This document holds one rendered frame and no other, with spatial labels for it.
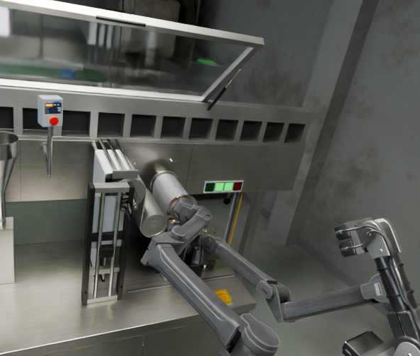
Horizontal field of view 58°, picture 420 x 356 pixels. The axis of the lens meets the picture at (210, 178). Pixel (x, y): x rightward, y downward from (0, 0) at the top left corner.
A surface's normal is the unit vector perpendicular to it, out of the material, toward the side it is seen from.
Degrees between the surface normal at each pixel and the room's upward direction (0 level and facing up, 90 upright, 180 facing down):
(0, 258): 90
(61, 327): 0
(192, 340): 90
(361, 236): 90
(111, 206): 90
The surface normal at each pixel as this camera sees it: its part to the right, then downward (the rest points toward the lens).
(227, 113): 0.41, 0.44
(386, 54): -0.84, 0.07
